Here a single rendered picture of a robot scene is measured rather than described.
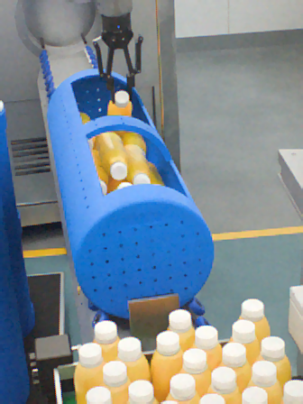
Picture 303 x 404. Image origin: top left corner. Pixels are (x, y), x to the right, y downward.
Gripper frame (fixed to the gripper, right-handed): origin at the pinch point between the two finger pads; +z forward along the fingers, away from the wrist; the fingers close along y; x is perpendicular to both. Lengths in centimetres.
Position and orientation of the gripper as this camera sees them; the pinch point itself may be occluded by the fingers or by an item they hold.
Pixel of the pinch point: (121, 88)
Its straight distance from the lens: 212.4
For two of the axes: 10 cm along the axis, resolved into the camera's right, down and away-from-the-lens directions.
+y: -9.8, 1.3, -1.4
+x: 1.8, 4.4, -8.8
